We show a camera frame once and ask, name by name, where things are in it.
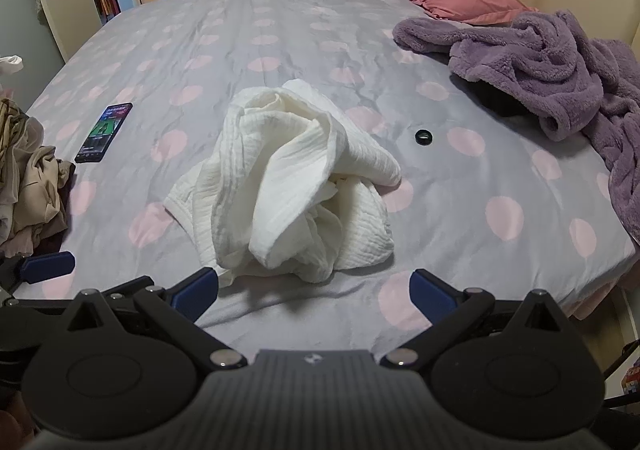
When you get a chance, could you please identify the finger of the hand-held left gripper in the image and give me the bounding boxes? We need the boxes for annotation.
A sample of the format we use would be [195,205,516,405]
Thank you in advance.
[0,295,73,320]
[0,251,76,292]

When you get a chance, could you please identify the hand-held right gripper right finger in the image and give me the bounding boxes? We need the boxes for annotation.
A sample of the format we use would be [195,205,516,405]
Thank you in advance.
[380,268,573,371]

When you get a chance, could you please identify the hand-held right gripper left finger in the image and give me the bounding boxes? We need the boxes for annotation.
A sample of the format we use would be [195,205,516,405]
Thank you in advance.
[65,266,248,371]

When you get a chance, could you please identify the white muslin garment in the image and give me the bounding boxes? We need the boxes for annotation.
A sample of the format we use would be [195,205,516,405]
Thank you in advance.
[164,79,403,287]

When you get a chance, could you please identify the pile of beige clothes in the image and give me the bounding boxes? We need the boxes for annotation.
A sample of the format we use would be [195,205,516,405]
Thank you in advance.
[0,98,76,258]

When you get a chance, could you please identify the purple fleece robe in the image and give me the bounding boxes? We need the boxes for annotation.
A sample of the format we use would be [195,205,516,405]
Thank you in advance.
[392,9,640,243]

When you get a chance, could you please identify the red stool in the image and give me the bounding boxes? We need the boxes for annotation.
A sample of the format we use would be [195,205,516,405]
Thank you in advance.
[97,0,121,24]

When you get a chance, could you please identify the grey pink-dotted bed sheet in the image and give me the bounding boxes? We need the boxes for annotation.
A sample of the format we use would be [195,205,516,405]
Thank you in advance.
[10,0,640,356]

